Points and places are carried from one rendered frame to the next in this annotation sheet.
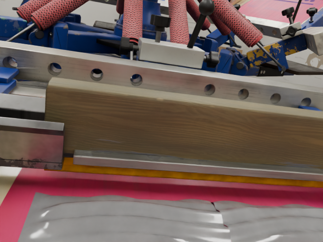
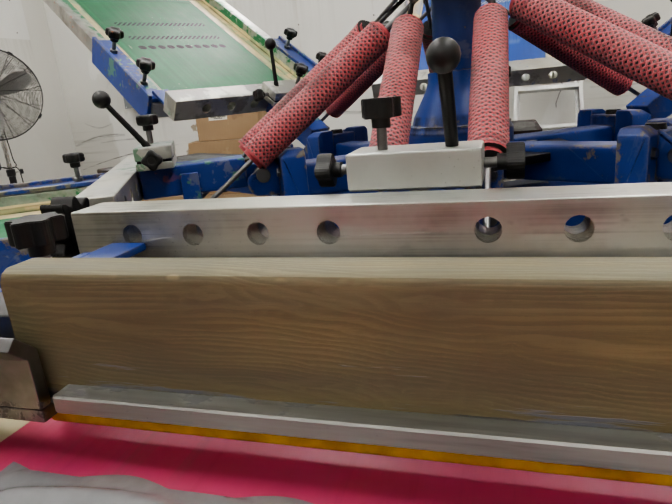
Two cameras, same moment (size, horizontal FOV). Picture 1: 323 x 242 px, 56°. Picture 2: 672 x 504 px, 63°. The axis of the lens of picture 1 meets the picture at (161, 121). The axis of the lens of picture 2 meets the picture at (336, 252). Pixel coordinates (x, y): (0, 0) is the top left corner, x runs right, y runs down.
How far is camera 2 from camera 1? 0.22 m
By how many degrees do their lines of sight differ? 30
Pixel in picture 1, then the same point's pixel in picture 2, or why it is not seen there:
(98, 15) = not seen: hidden behind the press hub
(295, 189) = (619, 489)
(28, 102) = not seen: hidden behind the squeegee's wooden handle
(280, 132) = (477, 329)
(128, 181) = (186, 446)
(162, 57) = (392, 177)
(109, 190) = (131, 465)
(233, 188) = (416, 476)
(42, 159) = (12, 402)
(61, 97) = (21, 292)
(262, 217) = not seen: outside the picture
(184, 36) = (491, 122)
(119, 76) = (296, 229)
